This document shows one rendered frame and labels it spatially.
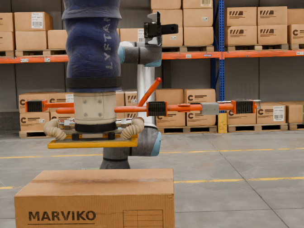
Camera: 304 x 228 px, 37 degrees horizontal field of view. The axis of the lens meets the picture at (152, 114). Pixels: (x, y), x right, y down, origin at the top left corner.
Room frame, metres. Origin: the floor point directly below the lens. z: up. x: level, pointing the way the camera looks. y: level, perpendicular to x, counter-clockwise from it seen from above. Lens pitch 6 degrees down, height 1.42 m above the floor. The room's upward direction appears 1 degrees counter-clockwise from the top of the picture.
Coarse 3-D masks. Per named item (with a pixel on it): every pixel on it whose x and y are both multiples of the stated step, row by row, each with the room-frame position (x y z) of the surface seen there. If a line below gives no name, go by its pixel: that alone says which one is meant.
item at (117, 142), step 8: (72, 136) 1.73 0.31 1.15; (112, 136) 1.73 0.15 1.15; (48, 144) 1.69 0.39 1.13; (56, 144) 1.69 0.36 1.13; (64, 144) 1.69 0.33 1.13; (72, 144) 1.69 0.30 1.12; (80, 144) 1.69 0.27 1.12; (88, 144) 1.69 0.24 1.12; (96, 144) 1.69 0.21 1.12; (104, 144) 1.69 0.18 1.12; (112, 144) 1.69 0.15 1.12; (120, 144) 1.69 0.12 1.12; (128, 144) 1.69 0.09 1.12; (136, 144) 1.70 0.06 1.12
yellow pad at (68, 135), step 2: (116, 128) 1.92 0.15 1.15; (66, 134) 1.90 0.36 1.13; (68, 134) 1.90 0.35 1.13; (70, 134) 1.90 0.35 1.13; (80, 134) 1.90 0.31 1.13; (104, 134) 1.89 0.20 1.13; (106, 134) 1.89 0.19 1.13; (116, 134) 1.89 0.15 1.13; (118, 134) 1.89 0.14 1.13; (136, 134) 1.89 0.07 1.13; (66, 136) 1.88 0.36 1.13; (68, 136) 1.88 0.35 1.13; (70, 136) 1.88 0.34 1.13; (80, 136) 1.88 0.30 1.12; (104, 136) 1.88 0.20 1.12; (106, 136) 1.88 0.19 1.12; (116, 136) 1.88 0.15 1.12; (118, 136) 1.88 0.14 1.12; (120, 136) 1.88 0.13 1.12; (132, 136) 1.88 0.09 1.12; (134, 136) 1.88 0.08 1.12; (136, 136) 1.88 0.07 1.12
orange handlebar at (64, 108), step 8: (48, 104) 2.08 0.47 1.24; (56, 104) 2.08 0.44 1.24; (64, 104) 2.08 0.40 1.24; (72, 104) 2.09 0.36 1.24; (184, 104) 1.82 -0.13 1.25; (192, 104) 1.86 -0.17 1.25; (224, 104) 1.83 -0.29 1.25; (232, 104) 1.82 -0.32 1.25; (56, 112) 1.82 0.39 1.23; (64, 112) 1.81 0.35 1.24; (72, 112) 1.81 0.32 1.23; (120, 112) 1.81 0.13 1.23
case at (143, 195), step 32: (32, 192) 1.69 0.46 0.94; (64, 192) 1.68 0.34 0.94; (96, 192) 1.67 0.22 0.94; (128, 192) 1.65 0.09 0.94; (160, 192) 1.64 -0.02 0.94; (32, 224) 1.65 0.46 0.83; (64, 224) 1.65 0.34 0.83; (96, 224) 1.64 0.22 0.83; (128, 224) 1.64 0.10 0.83; (160, 224) 1.63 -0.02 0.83
